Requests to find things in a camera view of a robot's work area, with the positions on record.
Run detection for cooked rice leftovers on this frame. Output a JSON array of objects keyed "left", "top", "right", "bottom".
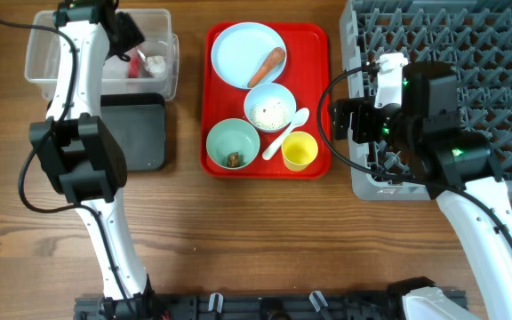
[{"left": 249, "top": 99, "right": 291, "bottom": 131}]

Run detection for white plastic spoon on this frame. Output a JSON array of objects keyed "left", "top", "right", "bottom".
[{"left": 262, "top": 108, "right": 310, "bottom": 161}]

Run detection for grey dishwasher rack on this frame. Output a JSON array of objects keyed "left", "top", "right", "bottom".
[{"left": 339, "top": 0, "right": 512, "bottom": 198}]

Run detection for light blue rice bowl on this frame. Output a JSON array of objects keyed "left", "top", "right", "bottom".
[{"left": 244, "top": 83, "right": 296, "bottom": 132}]

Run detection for orange carrot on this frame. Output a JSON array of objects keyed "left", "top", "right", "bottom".
[{"left": 247, "top": 47, "right": 286, "bottom": 88}]

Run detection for light blue plate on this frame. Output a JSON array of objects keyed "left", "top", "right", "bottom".
[{"left": 211, "top": 22, "right": 287, "bottom": 90}]

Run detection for mint green bowl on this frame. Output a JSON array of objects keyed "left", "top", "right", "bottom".
[{"left": 205, "top": 118, "right": 260, "bottom": 170}]

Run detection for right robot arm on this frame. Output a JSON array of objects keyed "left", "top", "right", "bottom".
[{"left": 330, "top": 60, "right": 512, "bottom": 319}]

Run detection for black cable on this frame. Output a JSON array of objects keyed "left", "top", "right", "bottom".
[
  {"left": 316, "top": 65, "right": 512, "bottom": 308},
  {"left": 0, "top": 0, "right": 137, "bottom": 312}
]

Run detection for yellow plastic cup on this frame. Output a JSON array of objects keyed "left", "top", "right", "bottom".
[{"left": 281, "top": 132, "right": 319, "bottom": 172}]

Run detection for black rectangular tray bin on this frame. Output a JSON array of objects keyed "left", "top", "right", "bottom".
[{"left": 44, "top": 92, "right": 167, "bottom": 172}]

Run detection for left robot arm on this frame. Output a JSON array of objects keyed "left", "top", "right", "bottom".
[{"left": 29, "top": 1, "right": 155, "bottom": 319}]

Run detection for right black cable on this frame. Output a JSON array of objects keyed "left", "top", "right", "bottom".
[{"left": 316, "top": 65, "right": 512, "bottom": 308}]

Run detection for white tissue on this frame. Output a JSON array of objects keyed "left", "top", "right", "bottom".
[{"left": 145, "top": 55, "right": 167, "bottom": 77}]

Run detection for clear plastic storage bin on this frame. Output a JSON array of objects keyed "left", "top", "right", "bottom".
[{"left": 24, "top": 9, "right": 179, "bottom": 100}]

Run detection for left black cable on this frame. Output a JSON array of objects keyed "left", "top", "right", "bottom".
[{"left": 0, "top": 0, "right": 137, "bottom": 312}]

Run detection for red snack wrapper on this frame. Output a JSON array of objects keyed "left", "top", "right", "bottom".
[{"left": 128, "top": 56, "right": 142, "bottom": 78}]

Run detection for brown food scrap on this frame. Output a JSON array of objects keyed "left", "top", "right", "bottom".
[{"left": 227, "top": 152, "right": 242, "bottom": 168}]

